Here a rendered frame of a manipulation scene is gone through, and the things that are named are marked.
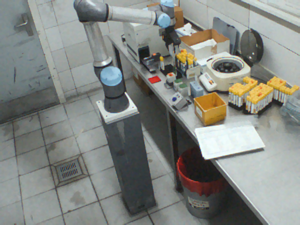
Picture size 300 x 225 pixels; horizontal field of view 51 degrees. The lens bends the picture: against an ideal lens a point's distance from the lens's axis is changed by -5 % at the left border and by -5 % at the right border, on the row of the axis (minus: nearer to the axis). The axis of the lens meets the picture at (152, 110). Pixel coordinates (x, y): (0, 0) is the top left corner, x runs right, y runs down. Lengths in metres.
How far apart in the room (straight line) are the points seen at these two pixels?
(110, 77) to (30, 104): 2.10
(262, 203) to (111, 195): 1.50
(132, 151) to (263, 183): 0.90
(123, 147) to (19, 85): 1.92
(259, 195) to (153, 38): 1.37
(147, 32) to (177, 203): 1.26
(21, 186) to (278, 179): 2.18
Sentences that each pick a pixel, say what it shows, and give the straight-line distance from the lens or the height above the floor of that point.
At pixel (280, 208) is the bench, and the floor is 0.87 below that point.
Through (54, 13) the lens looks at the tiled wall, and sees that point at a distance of 3.49.
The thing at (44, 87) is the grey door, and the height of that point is 0.26.
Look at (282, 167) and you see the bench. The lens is 1.58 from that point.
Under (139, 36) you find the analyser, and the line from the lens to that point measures 2.31.
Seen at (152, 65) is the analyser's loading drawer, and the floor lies 0.93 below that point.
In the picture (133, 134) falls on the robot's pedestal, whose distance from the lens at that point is 1.99.
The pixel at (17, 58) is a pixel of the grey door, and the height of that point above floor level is 0.68.
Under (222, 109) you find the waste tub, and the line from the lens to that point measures 1.76.
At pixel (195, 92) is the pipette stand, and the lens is 1.88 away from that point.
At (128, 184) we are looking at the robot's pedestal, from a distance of 2.25.
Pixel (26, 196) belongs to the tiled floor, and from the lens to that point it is 2.92.
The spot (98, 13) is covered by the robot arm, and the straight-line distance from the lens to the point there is 1.66.
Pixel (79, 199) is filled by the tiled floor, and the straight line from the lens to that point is 2.71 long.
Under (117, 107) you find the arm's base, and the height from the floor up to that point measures 0.94.
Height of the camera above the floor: 2.01
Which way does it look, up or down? 36 degrees down
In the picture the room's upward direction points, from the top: 9 degrees counter-clockwise
